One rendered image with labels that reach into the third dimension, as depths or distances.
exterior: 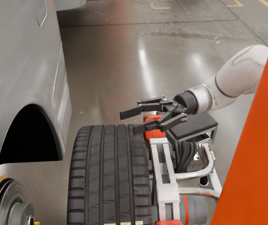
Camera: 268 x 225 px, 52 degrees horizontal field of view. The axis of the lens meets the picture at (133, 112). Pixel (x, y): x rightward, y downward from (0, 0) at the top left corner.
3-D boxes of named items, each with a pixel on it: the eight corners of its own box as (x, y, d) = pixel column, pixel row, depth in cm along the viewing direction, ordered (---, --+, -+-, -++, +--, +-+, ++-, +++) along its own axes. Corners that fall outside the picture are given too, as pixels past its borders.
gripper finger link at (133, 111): (141, 106, 86) (139, 105, 86) (121, 112, 83) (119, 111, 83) (141, 114, 87) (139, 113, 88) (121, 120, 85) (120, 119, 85)
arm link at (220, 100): (188, 91, 98) (207, 72, 87) (221, 81, 104) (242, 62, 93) (202, 118, 95) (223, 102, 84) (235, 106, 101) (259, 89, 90)
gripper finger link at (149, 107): (173, 102, 87) (172, 99, 88) (138, 103, 86) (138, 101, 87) (172, 112, 89) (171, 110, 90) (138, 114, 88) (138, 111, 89)
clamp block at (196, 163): (189, 159, 118) (191, 150, 115) (210, 158, 119) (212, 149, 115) (192, 168, 114) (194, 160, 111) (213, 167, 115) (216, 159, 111)
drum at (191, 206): (146, 202, 115) (147, 182, 106) (196, 200, 116) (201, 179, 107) (150, 235, 105) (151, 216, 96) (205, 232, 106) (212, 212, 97)
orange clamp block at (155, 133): (143, 138, 107) (142, 114, 106) (163, 137, 107) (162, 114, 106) (145, 141, 100) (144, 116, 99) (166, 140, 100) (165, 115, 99)
